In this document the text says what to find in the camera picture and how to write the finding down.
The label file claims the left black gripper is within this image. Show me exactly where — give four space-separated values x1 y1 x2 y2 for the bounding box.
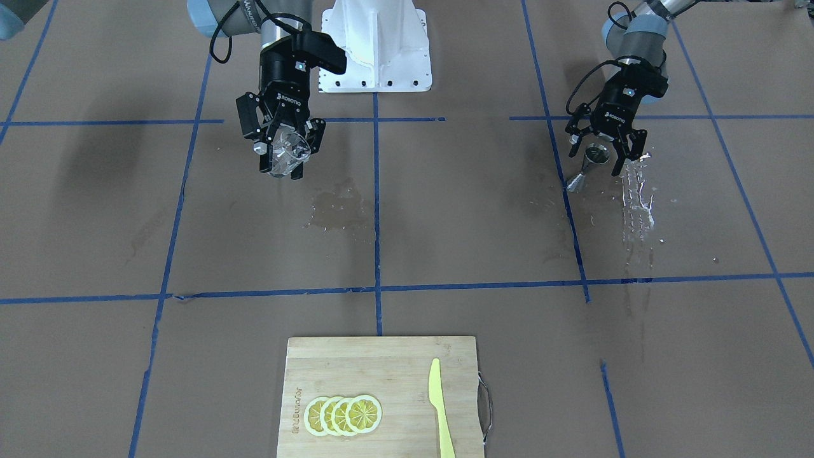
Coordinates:
565 70 659 177

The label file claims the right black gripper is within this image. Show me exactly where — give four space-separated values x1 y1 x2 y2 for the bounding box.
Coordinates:
235 50 328 180

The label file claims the steel jigger measuring cup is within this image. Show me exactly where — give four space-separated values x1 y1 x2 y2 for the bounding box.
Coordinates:
566 143 610 193

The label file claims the clear glass beaker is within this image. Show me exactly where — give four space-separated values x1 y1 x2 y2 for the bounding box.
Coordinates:
267 125 312 177

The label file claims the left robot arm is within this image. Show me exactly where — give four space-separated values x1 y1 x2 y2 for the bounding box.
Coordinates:
566 1 697 176

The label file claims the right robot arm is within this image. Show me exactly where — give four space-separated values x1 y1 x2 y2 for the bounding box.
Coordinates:
187 1 347 180

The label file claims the bamboo cutting board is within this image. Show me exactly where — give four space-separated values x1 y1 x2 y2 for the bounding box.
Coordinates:
276 336 485 457

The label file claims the lemon slice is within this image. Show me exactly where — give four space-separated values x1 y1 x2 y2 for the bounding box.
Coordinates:
305 396 329 437
345 394 383 434
329 398 357 437
318 396 343 436

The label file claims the yellow plastic knife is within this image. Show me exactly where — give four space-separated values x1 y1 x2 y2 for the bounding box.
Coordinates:
428 357 456 457

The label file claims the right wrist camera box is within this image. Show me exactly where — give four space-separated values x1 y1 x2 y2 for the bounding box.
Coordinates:
293 30 348 75

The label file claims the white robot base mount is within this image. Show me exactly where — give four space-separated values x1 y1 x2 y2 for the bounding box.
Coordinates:
318 1 433 94

